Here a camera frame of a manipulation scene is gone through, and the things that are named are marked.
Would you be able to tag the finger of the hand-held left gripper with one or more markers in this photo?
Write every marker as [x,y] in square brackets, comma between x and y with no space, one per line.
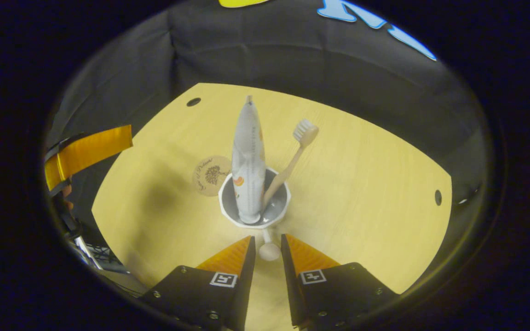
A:
[90,149]

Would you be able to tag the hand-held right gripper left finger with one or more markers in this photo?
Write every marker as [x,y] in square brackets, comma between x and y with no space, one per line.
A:
[248,280]

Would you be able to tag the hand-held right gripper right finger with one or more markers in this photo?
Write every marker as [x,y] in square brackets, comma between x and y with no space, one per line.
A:
[289,280]

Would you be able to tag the white cup with wooden knob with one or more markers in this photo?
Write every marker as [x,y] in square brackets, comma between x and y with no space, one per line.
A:
[276,209]

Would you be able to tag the round wooden coaster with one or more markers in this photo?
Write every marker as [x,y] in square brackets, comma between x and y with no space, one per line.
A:
[207,177]

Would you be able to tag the white toothpaste tube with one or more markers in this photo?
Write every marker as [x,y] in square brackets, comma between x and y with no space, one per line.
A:
[248,161]

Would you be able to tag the wooden toothbrush with white bristles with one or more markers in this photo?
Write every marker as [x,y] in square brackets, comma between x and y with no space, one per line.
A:
[292,161]

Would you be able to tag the dark metal stand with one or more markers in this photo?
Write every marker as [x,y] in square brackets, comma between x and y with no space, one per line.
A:
[101,255]

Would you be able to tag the black backdrop cloth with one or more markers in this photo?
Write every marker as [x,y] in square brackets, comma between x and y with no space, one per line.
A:
[315,59]

